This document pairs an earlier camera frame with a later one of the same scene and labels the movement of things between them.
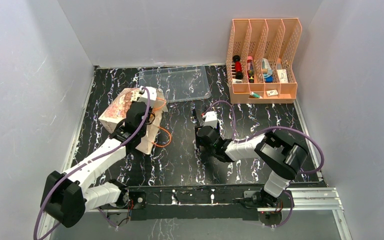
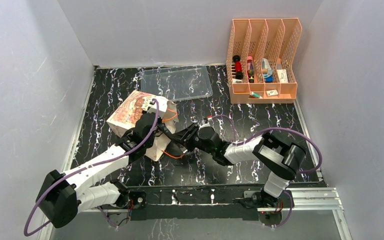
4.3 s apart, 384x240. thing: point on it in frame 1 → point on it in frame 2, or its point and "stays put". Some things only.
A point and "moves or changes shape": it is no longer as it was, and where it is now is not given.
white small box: [282, 76] stays put
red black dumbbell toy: [239, 74] stays put
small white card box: [273, 92] stays put
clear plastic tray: [178, 83] stays put
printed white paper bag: [116, 108] moves or changes shape
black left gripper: [149, 112] → [159, 123]
